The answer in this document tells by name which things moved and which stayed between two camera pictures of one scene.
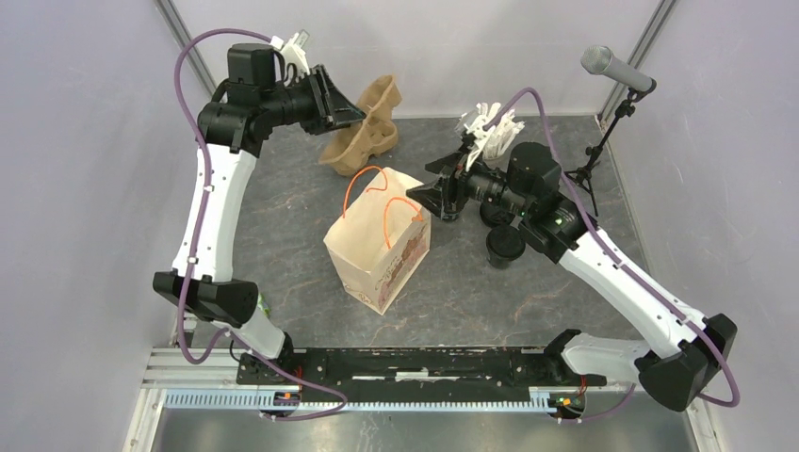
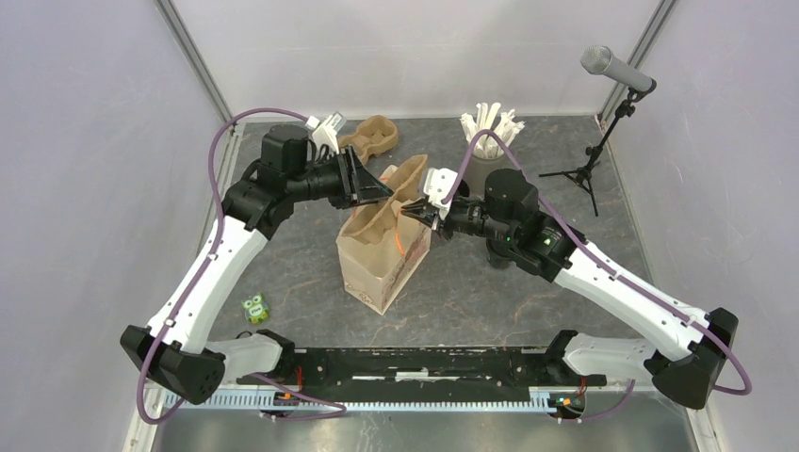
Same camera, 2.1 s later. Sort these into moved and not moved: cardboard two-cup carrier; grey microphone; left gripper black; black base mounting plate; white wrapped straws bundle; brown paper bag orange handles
Moved: left gripper black; cardboard two-cup carrier
Not moved: black base mounting plate; white wrapped straws bundle; brown paper bag orange handles; grey microphone
